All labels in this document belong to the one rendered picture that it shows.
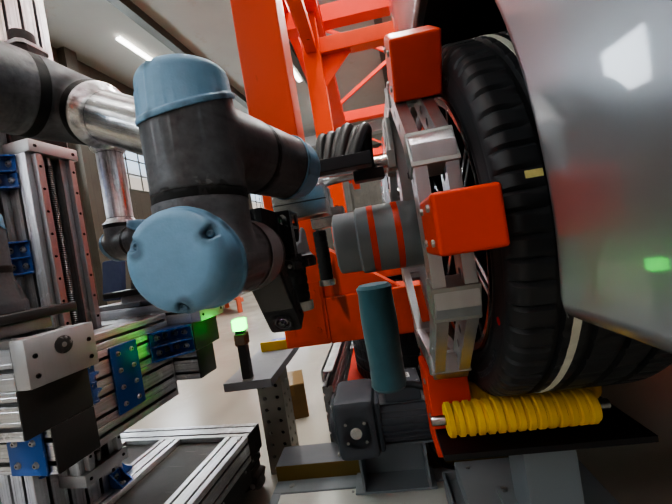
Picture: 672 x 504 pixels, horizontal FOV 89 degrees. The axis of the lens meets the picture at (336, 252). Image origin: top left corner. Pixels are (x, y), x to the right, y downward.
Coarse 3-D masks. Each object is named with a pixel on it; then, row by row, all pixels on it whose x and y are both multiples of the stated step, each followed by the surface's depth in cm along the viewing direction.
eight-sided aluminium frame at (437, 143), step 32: (416, 128) 48; (448, 128) 47; (416, 160) 46; (448, 160) 45; (416, 192) 46; (448, 288) 45; (480, 288) 45; (416, 320) 84; (448, 320) 47; (448, 352) 61
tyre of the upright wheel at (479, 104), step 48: (480, 48) 48; (432, 96) 65; (480, 96) 43; (528, 96) 41; (480, 144) 43; (528, 144) 40; (528, 192) 39; (528, 240) 39; (528, 288) 40; (528, 336) 43; (624, 336) 43; (480, 384) 63; (528, 384) 50; (576, 384) 51
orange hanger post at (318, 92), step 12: (312, 12) 308; (312, 24) 308; (312, 60) 309; (312, 72) 310; (312, 84) 310; (324, 84) 309; (312, 96) 310; (324, 96) 309; (312, 108) 310; (324, 108) 309; (324, 120) 310; (324, 132) 310; (336, 192) 310; (336, 204) 311
